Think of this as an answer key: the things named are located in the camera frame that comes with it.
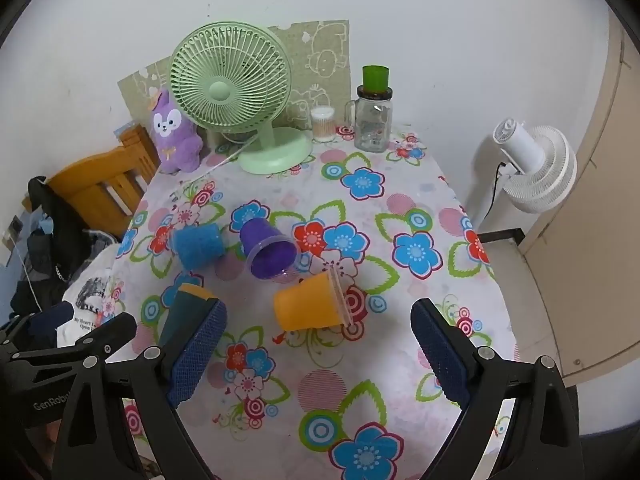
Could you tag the purple plastic cup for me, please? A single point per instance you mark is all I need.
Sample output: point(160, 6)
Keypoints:
point(265, 252)

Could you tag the white standing fan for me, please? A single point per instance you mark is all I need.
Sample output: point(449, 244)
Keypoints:
point(542, 165)

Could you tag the glass mug jar green lid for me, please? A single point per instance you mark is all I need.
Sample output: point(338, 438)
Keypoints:
point(372, 120)

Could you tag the floral tablecloth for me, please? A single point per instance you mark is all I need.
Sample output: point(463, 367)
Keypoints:
point(400, 195)

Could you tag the beige door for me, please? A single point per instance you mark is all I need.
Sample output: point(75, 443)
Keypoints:
point(590, 260)

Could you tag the green desk fan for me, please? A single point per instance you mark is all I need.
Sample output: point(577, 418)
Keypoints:
point(225, 90)

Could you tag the purple plush toy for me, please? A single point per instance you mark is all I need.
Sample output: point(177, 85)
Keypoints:
point(172, 132)

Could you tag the white printed shirt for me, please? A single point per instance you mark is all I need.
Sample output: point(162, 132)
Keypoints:
point(87, 295)

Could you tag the wooden chair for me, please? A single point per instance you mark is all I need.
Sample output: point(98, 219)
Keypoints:
point(85, 175)

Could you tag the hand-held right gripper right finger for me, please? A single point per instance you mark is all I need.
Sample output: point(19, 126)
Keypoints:
point(442, 355)

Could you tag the blue plastic cup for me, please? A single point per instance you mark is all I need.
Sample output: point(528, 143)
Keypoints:
point(197, 246)

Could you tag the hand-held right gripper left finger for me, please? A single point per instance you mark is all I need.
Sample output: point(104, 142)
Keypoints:
point(192, 355)

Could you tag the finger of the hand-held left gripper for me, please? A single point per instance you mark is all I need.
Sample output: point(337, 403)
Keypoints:
point(102, 337)

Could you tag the cartoon printed cardboard sheet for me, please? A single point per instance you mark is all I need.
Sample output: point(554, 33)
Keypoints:
point(325, 55)

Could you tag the wall outlet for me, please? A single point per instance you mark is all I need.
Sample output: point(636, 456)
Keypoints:
point(12, 232)

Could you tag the orange plastic cup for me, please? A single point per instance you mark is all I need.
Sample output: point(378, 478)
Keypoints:
point(305, 305)

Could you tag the cotton swab container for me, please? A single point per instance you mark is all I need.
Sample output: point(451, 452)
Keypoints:
point(323, 125)

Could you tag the dark clothes pile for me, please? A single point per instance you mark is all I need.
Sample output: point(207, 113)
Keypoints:
point(55, 255)

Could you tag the dark green plastic cup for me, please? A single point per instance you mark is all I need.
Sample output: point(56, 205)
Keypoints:
point(182, 312)

